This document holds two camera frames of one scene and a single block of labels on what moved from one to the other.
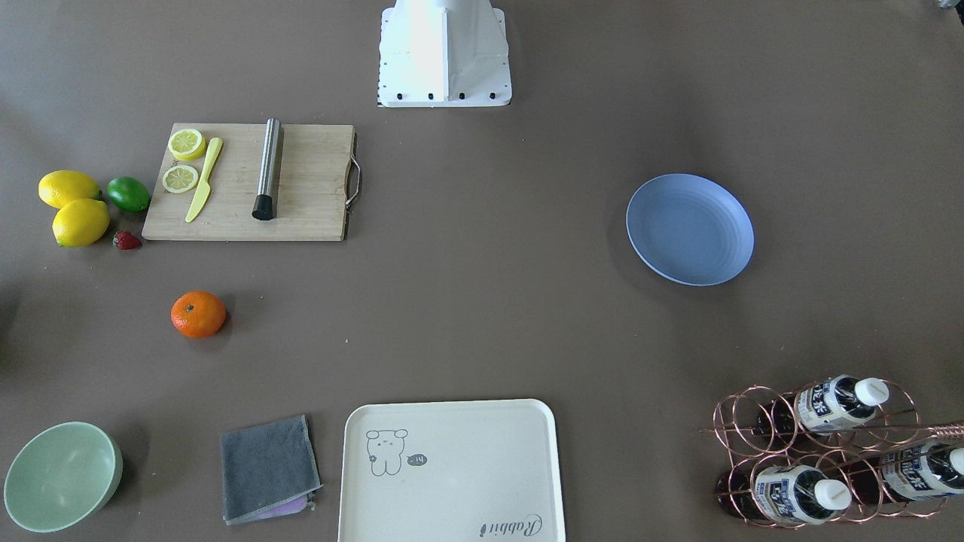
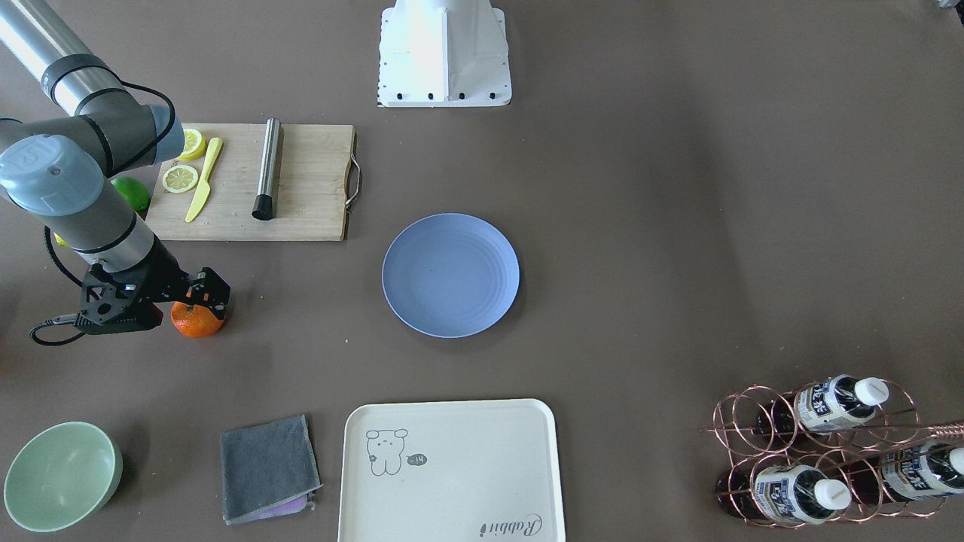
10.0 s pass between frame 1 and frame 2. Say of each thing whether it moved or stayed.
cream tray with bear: stayed
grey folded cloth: stayed
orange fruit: stayed
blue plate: moved
